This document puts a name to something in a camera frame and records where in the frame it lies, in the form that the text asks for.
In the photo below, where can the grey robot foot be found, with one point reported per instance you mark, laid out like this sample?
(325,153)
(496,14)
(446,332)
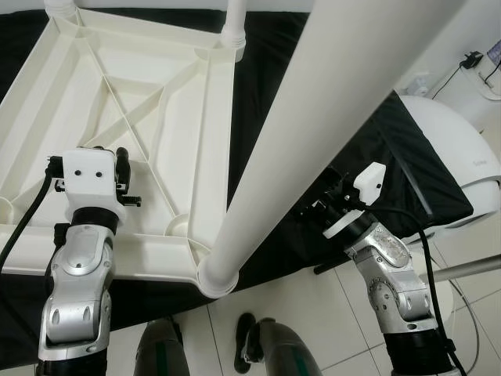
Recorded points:
(160,352)
(274,352)

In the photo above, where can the black table frame bar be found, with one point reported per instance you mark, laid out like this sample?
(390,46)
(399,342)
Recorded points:
(329,265)

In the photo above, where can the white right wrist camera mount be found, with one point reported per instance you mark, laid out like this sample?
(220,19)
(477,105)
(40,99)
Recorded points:
(364,188)

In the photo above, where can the grey robot left foot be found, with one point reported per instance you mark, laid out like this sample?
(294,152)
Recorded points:
(160,352)

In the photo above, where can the blue ribbed device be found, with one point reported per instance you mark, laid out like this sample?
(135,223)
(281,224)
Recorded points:
(495,51)

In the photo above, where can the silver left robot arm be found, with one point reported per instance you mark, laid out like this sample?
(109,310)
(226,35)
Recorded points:
(78,290)

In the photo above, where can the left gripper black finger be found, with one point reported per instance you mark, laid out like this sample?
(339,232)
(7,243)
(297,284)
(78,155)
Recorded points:
(99,149)
(123,163)

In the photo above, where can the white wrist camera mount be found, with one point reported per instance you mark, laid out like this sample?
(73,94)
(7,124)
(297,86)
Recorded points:
(364,188)
(90,176)

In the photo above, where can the white dome-shaped appliance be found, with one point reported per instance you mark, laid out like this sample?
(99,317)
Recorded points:
(446,141)

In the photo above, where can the grey metal rod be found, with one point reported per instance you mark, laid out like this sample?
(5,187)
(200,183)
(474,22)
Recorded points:
(466,268)

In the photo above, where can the black wall plug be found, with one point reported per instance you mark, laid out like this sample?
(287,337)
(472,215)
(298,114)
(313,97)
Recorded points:
(472,59)

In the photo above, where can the grey robot right foot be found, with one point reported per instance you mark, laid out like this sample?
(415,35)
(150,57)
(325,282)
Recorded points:
(274,352)

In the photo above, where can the black table cloth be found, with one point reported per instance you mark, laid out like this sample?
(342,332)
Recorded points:
(423,157)

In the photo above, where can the white box appliance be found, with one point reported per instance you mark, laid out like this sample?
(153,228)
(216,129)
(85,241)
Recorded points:
(477,90)

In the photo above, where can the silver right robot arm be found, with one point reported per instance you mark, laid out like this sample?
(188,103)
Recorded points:
(391,282)

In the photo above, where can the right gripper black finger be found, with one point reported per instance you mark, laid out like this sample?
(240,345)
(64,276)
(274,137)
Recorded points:
(338,180)

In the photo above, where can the white plastic table top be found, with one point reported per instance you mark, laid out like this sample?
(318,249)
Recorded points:
(117,86)

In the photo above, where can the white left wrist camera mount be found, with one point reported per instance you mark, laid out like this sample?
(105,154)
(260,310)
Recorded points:
(90,176)

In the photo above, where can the small white wall device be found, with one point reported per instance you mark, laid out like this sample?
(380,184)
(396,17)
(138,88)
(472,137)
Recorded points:
(423,82)

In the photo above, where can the white round base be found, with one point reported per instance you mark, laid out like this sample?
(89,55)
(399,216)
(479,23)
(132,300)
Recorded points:
(450,294)

